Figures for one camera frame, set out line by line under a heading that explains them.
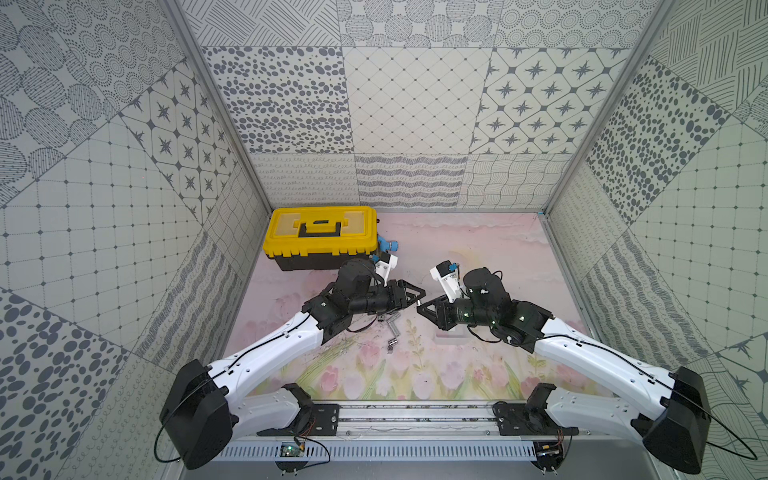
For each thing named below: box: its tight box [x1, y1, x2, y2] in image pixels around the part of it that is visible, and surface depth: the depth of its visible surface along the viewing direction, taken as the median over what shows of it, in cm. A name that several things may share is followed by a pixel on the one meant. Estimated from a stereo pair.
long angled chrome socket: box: [386, 313, 401, 337], surface depth 92 cm
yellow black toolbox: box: [263, 206, 379, 271], surface depth 94 cm
